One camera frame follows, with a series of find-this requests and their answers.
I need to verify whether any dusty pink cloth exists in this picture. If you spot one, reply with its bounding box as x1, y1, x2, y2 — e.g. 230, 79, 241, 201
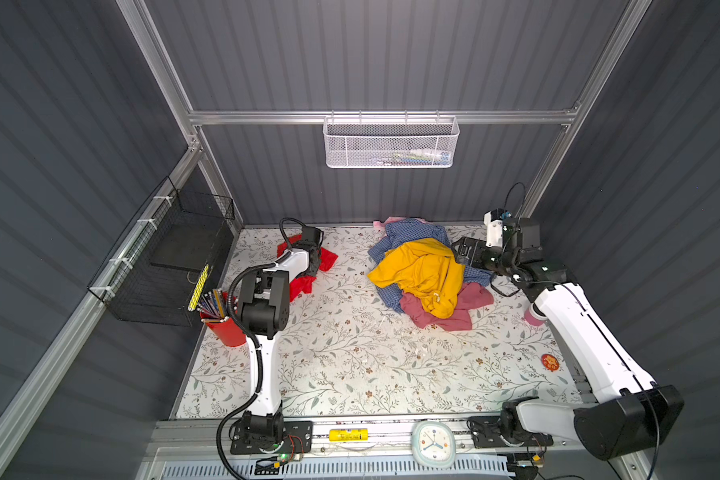
400, 283, 494, 332

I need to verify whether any mint green alarm clock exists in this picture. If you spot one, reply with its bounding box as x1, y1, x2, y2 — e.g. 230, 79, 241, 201
411, 421, 457, 469

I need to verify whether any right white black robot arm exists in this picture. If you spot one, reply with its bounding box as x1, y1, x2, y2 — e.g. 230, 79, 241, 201
452, 209, 684, 461

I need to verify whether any pink tape roll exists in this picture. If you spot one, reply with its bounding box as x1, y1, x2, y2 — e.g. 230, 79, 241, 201
523, 304, 547, 327

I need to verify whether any left black corrugated cable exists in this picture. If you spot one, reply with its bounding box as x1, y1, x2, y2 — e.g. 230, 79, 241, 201
215, 217, 308, 480

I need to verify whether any yellow cloth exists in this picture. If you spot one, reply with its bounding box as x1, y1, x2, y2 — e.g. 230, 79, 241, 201
368, 238, 465, 319

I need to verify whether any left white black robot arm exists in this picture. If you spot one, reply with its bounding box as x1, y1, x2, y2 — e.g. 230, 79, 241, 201
228, 217, 324, 445

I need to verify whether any blue checkered cloth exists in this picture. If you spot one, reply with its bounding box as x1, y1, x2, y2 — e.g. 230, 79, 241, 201
367, 218, 494, 314

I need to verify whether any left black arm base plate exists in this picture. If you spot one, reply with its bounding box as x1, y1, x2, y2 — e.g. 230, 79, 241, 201
229, 417, 314, 455

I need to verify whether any yellow ruler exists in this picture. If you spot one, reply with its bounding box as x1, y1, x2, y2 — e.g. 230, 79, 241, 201
187, 264, 211, 311

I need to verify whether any red cloth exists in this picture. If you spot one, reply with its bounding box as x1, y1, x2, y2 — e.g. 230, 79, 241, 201
277, 234, 338, 302

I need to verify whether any black wire mesh basket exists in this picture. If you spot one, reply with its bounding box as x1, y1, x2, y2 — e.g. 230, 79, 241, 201
88, 180, 236, 327

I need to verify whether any red round sticker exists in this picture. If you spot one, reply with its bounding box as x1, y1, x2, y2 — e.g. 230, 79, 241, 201
541, 354, 561, 372

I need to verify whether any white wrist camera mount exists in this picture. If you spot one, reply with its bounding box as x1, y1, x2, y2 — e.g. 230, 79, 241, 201
484, 208, 511, 248

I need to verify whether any floral table mat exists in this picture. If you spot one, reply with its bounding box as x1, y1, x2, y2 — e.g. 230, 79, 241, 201
175, 223, 589, 420

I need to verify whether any yellow spirit level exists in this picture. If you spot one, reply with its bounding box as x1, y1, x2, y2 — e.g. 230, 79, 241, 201
329, 428, 369, 442

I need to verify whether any red pencil cup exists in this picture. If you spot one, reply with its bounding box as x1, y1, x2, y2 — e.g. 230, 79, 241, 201
196, 289, 246, 347

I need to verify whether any light pink cloth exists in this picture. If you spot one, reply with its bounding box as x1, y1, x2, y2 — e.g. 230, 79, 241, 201
373, 217, 405, 231

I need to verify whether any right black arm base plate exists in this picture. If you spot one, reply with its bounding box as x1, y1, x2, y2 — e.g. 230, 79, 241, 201
466, 416, 554, 452

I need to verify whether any white wire mesh basket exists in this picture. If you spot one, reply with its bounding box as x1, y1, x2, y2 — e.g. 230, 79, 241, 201
322, 115, 460, 169

